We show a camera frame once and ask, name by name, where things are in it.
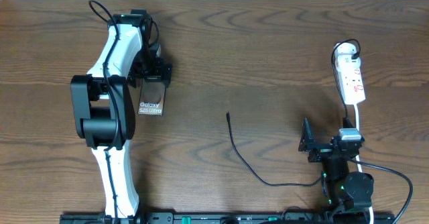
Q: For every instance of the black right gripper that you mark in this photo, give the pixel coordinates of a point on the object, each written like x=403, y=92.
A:
x=308, y=144

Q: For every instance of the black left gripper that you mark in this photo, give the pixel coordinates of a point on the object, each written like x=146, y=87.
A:
x=158, y=75

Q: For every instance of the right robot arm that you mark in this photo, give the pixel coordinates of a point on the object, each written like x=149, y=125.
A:
x=349, y=193

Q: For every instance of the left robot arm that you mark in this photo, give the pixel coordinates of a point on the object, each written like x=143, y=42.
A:
x=103, y=108

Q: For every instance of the white USB charger plug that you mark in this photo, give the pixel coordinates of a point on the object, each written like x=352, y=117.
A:
x=345, y=48

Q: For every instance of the white power strip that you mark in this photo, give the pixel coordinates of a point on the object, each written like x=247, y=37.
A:
x=350, y=79

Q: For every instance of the black mounting rail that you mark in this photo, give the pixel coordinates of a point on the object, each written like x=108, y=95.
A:
x=294, y=216

